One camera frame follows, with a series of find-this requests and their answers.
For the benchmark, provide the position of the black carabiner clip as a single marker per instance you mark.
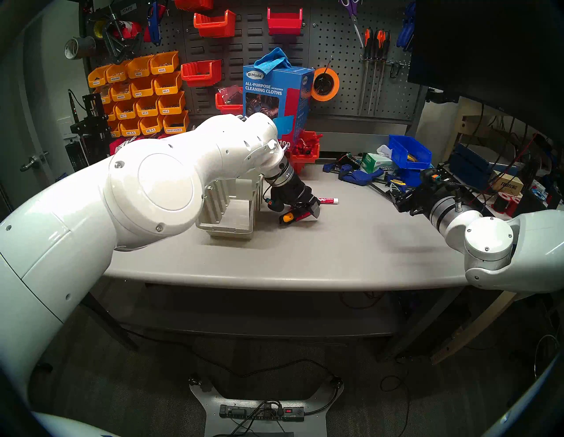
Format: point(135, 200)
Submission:
point(392, 70)

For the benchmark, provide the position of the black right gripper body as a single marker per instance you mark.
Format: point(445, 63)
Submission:
point(432, 191)

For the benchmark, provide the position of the blue plastic bin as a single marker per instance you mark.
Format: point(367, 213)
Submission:
point(410, 176)
point(410, 152)

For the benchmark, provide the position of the dark grey pegboard panel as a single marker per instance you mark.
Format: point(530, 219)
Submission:
point(246, 39)

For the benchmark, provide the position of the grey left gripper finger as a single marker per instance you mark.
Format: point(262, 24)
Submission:
point(313, 209)

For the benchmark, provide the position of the orange-red wall bin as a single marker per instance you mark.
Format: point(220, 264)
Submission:
point(201, 74)
point(194, 3)
point(227, 108)
point(215, 25)

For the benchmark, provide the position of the black power strip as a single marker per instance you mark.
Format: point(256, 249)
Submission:
point(262, 412)

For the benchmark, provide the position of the grey duct tape roll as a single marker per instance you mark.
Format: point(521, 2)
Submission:
point(79, 47)

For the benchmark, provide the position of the orange bin labelled M3X6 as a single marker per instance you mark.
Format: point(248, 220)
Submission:
point(164, 64)

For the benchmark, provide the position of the black monitor mount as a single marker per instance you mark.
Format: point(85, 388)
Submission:
point(440, 94)

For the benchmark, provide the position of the blue microfibre cloth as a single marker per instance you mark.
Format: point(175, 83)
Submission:
point(271, 59)

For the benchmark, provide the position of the black monitor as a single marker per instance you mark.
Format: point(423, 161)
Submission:
point(484, 53)

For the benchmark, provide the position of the black tool rack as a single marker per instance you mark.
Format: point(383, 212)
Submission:
point(79, 152)

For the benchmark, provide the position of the yellow tape roll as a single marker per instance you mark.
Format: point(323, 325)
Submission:
point(98, 28)

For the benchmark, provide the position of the white plastic parts bag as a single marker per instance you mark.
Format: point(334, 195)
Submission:
point(123, 142)

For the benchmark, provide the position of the glass door grey frame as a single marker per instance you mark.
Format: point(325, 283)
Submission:
point(26, 110)

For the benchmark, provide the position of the light wood side table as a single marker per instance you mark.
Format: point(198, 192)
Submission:
point(467, 334)

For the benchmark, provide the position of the dark grey C-clamp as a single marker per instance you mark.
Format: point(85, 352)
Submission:
point(136, 44)
point(112, 46)

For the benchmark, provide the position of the beige plastic storage bin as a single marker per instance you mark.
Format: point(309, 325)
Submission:
point(233, 220)

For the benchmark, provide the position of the crimson wall bin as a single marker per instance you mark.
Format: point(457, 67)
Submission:
point(285, 23)

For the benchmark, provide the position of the orange bin labelled M4-6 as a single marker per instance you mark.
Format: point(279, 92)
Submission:
point(142, 89)

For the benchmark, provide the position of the orange bin labelled M4X4X6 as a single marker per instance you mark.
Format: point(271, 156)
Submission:
point(120, 92)

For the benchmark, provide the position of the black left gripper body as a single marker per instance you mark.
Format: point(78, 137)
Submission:
point(295, 194)

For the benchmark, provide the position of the blue spring clamp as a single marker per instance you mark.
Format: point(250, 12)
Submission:
point(407, 26)

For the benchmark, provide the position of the orange bin labelled M2.5-5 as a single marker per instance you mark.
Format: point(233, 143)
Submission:
point(151, 127)

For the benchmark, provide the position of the red tape roll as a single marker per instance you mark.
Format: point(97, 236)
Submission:
point(130, 28)

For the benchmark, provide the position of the orange black screwdriver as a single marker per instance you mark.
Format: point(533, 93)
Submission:
point(386, 44)
point(379, 44)
point(368, 42)

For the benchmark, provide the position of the blue cleaning cloths box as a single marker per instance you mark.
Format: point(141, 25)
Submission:
point(273, 88)

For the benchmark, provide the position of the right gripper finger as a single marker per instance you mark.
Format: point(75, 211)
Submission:
point(404, 196)
point(406, 208)

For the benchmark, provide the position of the orange bin labelled M3-6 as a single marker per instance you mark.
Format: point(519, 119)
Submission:
point(171, 105)

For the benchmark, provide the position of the brown cardboard box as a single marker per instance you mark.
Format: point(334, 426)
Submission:
point(506, 185)

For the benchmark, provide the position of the orange bin labelled M3-8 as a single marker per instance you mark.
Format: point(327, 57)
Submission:
point(146, 108)

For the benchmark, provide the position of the dark blue case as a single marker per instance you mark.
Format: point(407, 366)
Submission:
point(467, 161)

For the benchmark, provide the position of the orange bin labelled M3X5X4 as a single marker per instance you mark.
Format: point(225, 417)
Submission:
point(98, 78)

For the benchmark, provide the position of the black tool with yellow end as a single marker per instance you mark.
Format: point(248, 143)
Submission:
point(286, 217)

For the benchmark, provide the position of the white light switch plate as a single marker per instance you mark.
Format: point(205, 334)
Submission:
point(64, 126)

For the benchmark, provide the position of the red Expo marker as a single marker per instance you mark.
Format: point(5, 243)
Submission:
point(329, 201)

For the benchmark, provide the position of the black soldering pen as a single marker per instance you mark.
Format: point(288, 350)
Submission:
point(72, 105)

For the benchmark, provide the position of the black press stand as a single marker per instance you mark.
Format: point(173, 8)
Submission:
point(90, 120)

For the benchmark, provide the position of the orange bin labelled HEX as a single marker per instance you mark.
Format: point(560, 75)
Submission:
point(175, 124)

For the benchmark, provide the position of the dark red shelf bin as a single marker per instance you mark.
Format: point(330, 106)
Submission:
point(113, 145)

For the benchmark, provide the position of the orange tape roll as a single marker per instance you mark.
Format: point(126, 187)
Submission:
point(337, 84)

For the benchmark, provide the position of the orange bin labelled M3-4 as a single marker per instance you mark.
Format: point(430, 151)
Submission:
point(167, 85)

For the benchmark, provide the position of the orange bin labelled M2.5-6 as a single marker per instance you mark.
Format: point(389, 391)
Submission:
point(130, 129)

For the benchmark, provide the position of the orange bin labelled M3X8 BAD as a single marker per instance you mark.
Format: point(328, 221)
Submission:
point(117, 73)

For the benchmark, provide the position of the green white Kimtech wipes box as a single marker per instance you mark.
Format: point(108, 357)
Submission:
point(379, 164)

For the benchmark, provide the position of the black table leg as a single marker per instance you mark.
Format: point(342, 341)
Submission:
point(114, 330)

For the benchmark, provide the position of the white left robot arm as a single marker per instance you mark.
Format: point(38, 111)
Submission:
point(132, 198)

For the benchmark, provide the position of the orange parts bin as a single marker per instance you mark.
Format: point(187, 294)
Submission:
point(116, 131)
point(112, 113)
point(110, 94)

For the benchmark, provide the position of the clear bag of parts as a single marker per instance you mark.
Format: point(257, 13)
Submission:
point(229, 93)

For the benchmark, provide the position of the stack of red bins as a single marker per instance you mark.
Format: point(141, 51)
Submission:
point(304, 167)

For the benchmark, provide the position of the orange bin labelled M3-12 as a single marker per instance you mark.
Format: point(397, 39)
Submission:
point(124, 111)

